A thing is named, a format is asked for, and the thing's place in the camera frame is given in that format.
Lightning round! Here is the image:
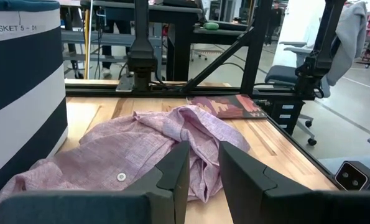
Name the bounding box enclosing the black aluminium table frame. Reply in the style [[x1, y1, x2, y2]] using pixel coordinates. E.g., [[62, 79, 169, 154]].
[[65, 0, 341, 187]]

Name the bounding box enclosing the grey sweatshirt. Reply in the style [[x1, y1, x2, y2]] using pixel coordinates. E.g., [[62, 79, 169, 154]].
[[320, 1, 368, 98]]

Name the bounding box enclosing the lilac linen shirt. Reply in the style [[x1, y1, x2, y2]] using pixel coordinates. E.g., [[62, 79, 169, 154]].
[[0, 105, 251, 224]]

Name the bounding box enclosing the navy white striped fabric basket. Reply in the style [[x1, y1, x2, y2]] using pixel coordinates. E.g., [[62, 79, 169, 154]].
[[0, 0, 69, 207]]

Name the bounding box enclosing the black desk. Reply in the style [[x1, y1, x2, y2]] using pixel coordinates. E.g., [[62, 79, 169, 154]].
[[80, 0, 205, 83]]

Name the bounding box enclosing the green oval object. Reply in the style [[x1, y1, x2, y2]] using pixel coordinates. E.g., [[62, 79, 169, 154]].
[[203, 21, 221, 31]]

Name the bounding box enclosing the landscape print mat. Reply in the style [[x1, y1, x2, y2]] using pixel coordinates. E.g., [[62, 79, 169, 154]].
[[187, 94, 268, 120]]

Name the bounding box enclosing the black drawer cabinet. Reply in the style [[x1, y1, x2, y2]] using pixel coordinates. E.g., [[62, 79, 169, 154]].
[[256, 98, 307, 136]]

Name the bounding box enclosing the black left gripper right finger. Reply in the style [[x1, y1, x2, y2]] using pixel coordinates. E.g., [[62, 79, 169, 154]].
[[218, 141, 370, 224]]

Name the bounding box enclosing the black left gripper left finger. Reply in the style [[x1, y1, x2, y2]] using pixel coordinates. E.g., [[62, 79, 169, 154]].
[[122, 140, 191, 224]]

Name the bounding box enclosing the grey office chair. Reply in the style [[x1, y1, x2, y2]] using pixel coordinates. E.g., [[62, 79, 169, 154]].
[[264, 40, 332, 147]]

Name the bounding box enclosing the yellow wooden pole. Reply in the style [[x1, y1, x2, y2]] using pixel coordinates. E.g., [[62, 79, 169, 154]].
[[83, 7, 93, 80]]

